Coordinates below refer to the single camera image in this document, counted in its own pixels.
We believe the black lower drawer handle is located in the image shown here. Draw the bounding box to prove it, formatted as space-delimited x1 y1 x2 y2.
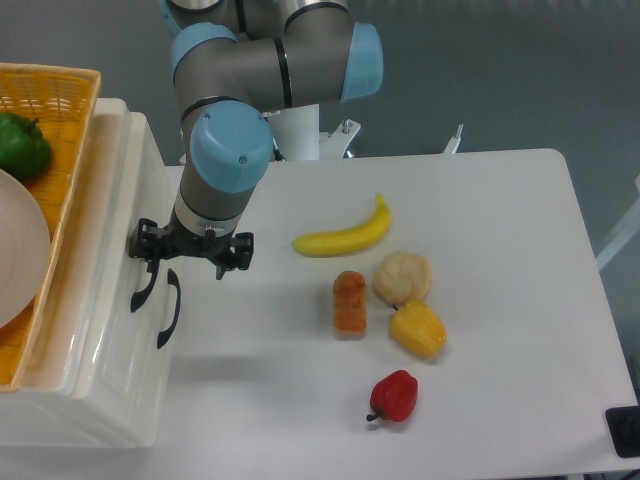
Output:
156 268 182 350

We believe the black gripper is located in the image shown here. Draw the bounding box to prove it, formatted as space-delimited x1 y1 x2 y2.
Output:
128 211 254 295

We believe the red bell pepper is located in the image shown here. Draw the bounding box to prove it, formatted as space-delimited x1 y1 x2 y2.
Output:
366 370 418 423

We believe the green bell pepper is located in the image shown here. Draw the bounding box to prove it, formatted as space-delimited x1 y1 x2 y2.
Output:
1 112 52 182

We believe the beige round plate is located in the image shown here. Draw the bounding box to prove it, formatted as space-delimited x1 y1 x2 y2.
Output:
1 171 50 327

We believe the white drawer cabinet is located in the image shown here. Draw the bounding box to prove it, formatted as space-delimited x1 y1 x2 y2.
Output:
1 99 183 447

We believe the yellow bell pepper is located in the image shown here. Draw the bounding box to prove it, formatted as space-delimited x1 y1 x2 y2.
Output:
389 299 447 358

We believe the white metal frame right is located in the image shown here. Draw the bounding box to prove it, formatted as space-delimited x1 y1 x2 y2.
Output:
595 198 639 272

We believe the round cream bread roll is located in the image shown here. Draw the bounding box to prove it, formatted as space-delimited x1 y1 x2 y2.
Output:
373 251 432 306

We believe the yellow banana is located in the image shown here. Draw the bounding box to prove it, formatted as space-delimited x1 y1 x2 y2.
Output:
292 193 392 258

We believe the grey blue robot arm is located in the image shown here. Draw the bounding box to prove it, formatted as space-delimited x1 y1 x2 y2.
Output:
129 1 384 276

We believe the black drawer handle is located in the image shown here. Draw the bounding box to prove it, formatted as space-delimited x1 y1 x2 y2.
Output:
156 268 182 350
130 259 159 313

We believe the orange croissant bread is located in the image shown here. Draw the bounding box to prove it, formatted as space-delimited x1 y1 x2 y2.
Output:
333 271 367 336

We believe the black top drawer handle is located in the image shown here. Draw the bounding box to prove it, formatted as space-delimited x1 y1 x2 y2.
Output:
130 259 159 313

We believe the yellow woven basket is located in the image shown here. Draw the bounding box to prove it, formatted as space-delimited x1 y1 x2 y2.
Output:
1 63 101 393

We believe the black device at edge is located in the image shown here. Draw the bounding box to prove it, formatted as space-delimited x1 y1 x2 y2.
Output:
605 406 640 458

